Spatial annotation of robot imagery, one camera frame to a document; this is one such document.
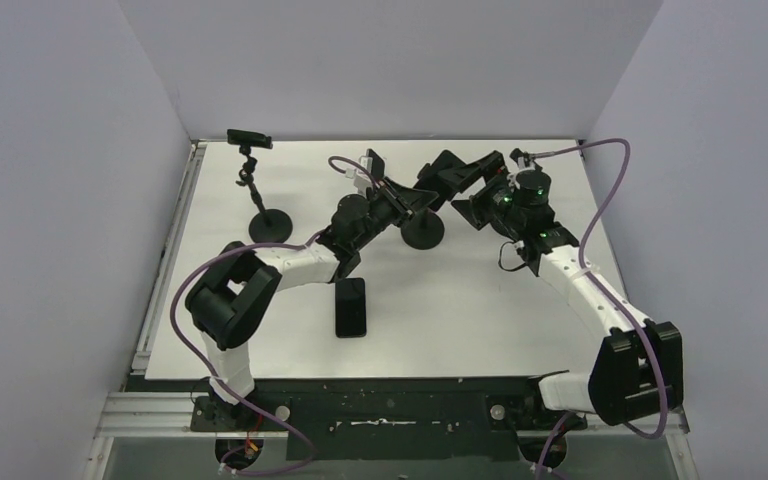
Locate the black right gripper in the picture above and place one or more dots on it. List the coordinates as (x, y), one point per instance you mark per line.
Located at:
(475, 206)

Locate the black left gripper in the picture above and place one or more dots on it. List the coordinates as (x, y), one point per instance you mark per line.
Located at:
(404, 200)

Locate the purple phone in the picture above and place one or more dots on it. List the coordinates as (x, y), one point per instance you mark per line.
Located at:
(429, 176)

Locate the black phone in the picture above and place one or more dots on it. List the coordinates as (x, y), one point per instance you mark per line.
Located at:
(249, 139)
(350, 308)

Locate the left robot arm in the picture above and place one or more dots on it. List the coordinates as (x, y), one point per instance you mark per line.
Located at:
(229, 300)

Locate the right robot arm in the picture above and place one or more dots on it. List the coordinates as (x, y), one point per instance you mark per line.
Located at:
(637, 369)

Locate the silver phone on white stand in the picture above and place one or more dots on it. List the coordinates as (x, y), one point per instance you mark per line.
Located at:
(375, 166)

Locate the black tall phone stand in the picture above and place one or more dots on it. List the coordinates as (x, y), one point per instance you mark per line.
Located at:
(267, 225)

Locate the black phone on tall stand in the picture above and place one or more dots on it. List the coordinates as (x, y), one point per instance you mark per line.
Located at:
(249, 139)

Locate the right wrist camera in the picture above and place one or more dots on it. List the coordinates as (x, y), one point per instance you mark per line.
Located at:
(522, 159)

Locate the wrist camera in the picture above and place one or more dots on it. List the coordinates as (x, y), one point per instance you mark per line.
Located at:
(359, 171)
(522, 159)

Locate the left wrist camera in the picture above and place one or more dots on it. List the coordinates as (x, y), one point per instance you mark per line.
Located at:
(359, 171)

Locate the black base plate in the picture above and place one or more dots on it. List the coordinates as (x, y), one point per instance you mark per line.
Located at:
(412, 419)

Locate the aluminium side rail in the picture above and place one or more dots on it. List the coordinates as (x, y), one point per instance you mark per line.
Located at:
(162, 277)

